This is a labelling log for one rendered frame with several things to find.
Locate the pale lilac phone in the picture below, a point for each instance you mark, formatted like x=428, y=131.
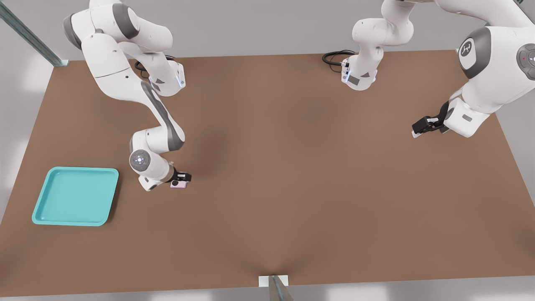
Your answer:
x=178, y=184

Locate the pale blue-green tray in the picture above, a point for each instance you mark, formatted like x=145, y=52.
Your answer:
x=75, y=196

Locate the silver frame post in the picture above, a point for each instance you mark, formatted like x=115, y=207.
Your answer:
x=276, y=288
x=29, y=35

